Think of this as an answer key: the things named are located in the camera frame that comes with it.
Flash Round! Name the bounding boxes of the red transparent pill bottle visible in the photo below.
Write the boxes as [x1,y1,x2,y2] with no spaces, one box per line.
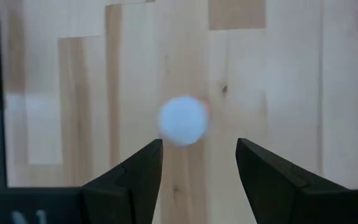
[157,95,211,147]

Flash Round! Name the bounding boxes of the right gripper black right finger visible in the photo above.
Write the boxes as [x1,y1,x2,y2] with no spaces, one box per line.
[235,138,358,224]

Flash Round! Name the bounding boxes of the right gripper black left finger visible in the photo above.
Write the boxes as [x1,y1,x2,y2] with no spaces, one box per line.
[80,138,163,224]

